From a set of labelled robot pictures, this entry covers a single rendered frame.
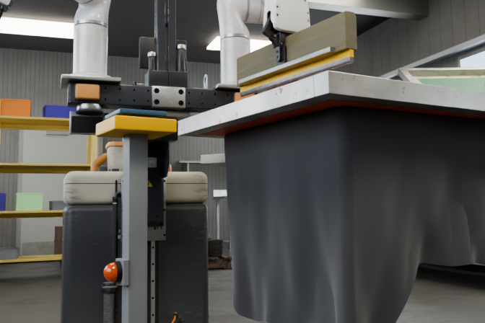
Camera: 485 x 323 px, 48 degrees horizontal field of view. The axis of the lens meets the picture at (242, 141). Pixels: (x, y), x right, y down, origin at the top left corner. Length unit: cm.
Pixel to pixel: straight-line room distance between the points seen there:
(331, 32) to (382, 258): 44
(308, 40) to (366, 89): 25
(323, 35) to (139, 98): 67
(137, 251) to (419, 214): 56
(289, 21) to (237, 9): 54
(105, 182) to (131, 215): 98
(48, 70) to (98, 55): 837
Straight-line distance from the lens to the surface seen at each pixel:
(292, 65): 117
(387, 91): 98
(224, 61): 171
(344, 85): 91
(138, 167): 113
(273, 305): 120
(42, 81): 994
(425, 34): 773
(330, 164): 102
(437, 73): 341
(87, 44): 162
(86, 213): 209
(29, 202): 654
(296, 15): 125
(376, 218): 103
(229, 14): 174
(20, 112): 662
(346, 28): 108
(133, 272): 113
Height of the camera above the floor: 78
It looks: 7 degrees up
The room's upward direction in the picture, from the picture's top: 1 degrees counter-clockwise
